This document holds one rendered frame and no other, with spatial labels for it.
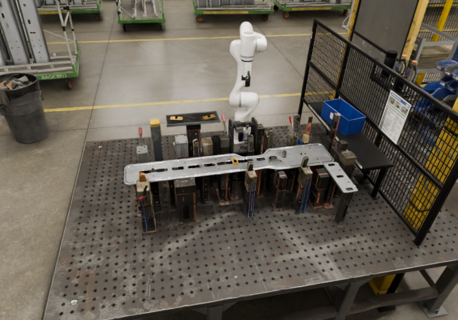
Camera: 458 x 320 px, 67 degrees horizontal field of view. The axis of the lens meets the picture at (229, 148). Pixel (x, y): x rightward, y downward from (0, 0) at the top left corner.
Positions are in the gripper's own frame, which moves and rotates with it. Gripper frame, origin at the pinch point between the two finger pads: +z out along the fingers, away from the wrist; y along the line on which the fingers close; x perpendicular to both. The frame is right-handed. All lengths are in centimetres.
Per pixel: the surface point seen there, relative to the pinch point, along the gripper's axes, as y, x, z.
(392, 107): 31, 90, 9
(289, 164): 34, 23, 45
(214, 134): 5.2, -21.3, 34.8
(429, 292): 97, 114, 122
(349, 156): 41, 62, 39
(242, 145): 5.1, -0.4, 46.6
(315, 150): 23, 47, 45
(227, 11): -634, 131, 119
